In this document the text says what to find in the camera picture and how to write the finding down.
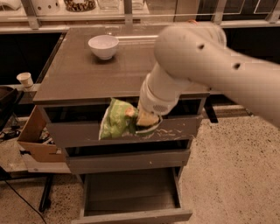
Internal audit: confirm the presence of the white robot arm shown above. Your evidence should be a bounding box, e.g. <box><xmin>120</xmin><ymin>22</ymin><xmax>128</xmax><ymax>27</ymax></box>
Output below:
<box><xmin>139</xmin><ymin>22</ymin><xmax>280</xmax><ymax>128</ymax></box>

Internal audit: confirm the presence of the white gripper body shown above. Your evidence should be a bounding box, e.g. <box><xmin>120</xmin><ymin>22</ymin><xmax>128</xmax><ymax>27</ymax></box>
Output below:
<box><xmin>139</xmin><ymin>73</ymin><xmax>183</xmax><ymax>116</ymax></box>

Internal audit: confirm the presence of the white perforated container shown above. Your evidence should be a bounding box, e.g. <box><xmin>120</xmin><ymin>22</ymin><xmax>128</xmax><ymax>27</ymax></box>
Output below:
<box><xmin>31</xmin><ymin>0</ymin><xmax>60</xmax><ymax>15</ymax></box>

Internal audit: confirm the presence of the grey drawer cabinet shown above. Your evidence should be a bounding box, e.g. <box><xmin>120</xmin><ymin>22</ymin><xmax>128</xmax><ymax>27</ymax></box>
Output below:
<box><xmin>32</xmin><ymin>24</ymin><xmax>212</xmax><ymax>176</ymax></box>

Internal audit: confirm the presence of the black metal stand leg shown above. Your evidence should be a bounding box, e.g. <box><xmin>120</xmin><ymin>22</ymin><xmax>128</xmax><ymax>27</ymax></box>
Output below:
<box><xmin>38</xmin><ymin>174</ymin><xmax>53</xmax><ymax>213</ymax></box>

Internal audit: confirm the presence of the white ceramic bowl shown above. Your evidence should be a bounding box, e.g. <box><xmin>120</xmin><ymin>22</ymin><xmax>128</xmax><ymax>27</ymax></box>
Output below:
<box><xmin>87</xmin><ymin>35</ymin><xmax>119</xmax><ymax>60</ymax></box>

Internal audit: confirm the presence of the grey open bottom drawer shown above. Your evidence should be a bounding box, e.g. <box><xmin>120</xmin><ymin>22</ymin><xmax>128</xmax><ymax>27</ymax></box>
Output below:
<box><xmin>71</xmin><ymin>168</ymin><xmax>193</xmax><ymax>224</ymax></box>

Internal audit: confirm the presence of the green jalapeno chip bag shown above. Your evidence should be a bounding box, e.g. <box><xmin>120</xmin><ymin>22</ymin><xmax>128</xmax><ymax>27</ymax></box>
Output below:
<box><xmin>98</xmin><ymin>97</ymin><xmax>163</xmax><ymax>141</ymax></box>

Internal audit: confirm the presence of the black floor cable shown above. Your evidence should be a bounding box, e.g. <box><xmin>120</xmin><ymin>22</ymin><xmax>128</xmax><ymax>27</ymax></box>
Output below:
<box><xmin>0</xmin><ymin>174</ymin><xmax>47</xmax><ymax>224</ymax></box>

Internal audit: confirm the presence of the white paper cup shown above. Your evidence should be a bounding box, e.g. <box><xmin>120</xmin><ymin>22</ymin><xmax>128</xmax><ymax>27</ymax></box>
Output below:
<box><xmin>17</xmin><ymin>72</ymin><xmax>33</xmax><ymax>88</ymax></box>

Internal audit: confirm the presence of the brown cardboard box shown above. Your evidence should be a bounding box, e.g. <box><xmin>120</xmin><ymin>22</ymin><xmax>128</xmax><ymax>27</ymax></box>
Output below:
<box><xmin>17</xmin><ymin>107</ymin><xmax>66</xmax><ymax>163</ymax></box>

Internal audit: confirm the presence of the jar of nuts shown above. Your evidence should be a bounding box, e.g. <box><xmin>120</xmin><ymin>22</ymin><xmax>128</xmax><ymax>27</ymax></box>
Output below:
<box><xmin>64</xmin><ymin>0</ymin><xmax>96</xmax><ymax>12</ymax></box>

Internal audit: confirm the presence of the grey top drawer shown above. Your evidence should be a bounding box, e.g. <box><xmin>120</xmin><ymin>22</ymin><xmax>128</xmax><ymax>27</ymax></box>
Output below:
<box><xmin>46</xmin><ymin>99</ymin><xmax>203</xmax><ymax>148</ymax></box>

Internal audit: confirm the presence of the grey middle drawer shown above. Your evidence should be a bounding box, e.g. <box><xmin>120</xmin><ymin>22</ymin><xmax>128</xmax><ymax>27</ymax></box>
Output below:
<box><xmin>66</xmin><ymin>140</ymin><xmax>190</xmax><ymax>174</ymax></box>

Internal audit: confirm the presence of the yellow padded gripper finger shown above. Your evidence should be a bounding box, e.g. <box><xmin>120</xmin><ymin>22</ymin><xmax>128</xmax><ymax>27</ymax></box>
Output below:
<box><xmin>136</xmin><ymin>103</ymin><xmax>160</xmax><ymax>127</ymax></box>

